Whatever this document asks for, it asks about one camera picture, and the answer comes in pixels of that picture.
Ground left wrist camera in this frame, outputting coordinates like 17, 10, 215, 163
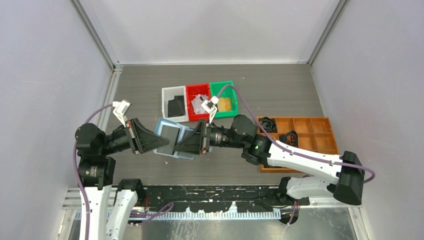
112, 100, 131, 127

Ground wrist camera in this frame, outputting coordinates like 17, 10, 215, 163
201, 96, 219, 124
112, 100, 131, 127

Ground green plastic bin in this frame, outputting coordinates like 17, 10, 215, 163
209, 81, 239, 119

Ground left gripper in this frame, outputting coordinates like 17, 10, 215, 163
101, 116, 170, 155

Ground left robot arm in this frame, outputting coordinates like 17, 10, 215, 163
74, 118, 169, 240

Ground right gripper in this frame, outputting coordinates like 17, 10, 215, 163
174, 117, 246, 155

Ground rolled belt top left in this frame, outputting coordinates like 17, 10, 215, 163
258, 116, 278, 133

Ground orange compartment tray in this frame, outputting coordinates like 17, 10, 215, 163
268, 116, 339, 155

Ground red plastic bin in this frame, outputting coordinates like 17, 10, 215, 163
185, 83, 211, 121

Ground gold cards in green bin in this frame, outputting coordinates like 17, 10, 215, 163
217, 97, 232, 112

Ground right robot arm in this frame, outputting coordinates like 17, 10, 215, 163
173, 114, 365, 206

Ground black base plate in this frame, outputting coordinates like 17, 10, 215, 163
135, 185, 295, 213

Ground blue leather card holder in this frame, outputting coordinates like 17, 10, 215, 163
153, 118, 195, 160

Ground black cards in white bin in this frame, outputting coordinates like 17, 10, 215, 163
167, 95, 186, 118

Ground silver cards in red bin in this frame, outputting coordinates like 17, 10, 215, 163
191, 94, 209, 115

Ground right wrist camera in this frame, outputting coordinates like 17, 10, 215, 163
201, 96, 219, 124

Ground grey card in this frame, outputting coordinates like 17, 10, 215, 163
157, 125, 180, 155

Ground white plastic bin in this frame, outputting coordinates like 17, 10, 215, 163
161, 85, 189, 123

